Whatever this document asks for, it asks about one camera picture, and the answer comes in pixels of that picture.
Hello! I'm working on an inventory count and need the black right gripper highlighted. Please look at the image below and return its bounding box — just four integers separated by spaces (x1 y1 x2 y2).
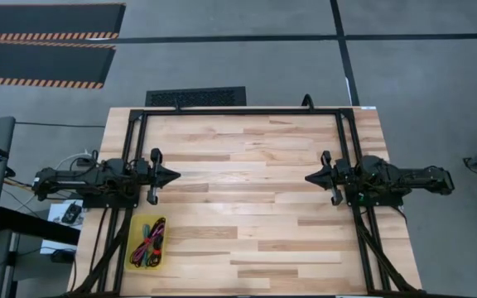
304 150 353 207

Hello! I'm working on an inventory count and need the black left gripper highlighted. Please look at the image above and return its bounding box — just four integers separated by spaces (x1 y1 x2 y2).
135 147 182 206

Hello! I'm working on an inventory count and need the purple USB-C cable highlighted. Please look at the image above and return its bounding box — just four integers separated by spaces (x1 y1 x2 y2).
129 217 166 267

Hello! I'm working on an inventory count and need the yellow translucent plastic tray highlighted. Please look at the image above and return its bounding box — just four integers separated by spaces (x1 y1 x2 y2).
123 213 170 272

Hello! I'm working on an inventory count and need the black floor vent grille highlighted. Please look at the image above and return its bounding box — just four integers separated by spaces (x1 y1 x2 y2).
144 85 248 108

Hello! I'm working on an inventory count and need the black handheld device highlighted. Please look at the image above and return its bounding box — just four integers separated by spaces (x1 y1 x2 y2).
60 201 84 226

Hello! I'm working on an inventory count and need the white paper sheet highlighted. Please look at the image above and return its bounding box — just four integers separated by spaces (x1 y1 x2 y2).
39 199 85 255

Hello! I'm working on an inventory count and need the black power adapter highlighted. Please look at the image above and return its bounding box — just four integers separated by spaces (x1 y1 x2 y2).
50 249 75 265

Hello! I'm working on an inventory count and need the black desk edge bar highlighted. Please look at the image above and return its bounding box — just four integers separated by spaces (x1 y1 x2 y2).
0 205 82 246

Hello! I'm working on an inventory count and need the black hazard-striped floor mat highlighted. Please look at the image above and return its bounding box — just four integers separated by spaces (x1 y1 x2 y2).
0 2 128 43
0 41 118 90

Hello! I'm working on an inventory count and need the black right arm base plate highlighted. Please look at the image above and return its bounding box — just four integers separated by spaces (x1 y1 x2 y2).
344 190 406 209

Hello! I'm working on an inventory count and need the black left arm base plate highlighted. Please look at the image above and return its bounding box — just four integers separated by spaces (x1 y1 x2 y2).
81 195 141 209

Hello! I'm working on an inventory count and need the black aluminium table frame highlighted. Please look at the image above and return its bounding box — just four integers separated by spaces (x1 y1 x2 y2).
68 106 426 297

